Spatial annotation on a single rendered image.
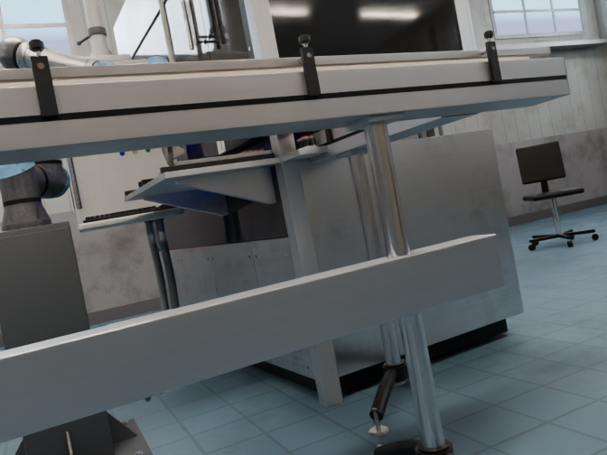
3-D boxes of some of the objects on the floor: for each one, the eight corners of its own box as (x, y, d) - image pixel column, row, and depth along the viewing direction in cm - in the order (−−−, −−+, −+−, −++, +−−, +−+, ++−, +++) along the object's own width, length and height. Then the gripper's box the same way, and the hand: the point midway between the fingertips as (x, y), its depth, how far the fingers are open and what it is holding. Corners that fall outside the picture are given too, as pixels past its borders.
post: (334, 398, 205) (225, -187, 200) (343, 402, 199) (231, -200, 194) (319, 404, 202) (208, -190, 197) (328, 408, 196) (213, -202, 191)
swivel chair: (611, 237, 479) (592, 132, 477) (559, 250, 459) (540, 141, 457) (558, 238, 533) (542, 144, 531) (510, 251, 513) (492, 153, 510)
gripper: (182, 99, 188) (194, 163, 188) (175, 106, 196) (187, 168, 196) (157, 101, 184) (169, 166, 184) (151, 108, 192) (163, 171, 192)
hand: (169, 164), depth 189 cm, fingers closed, pressing on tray
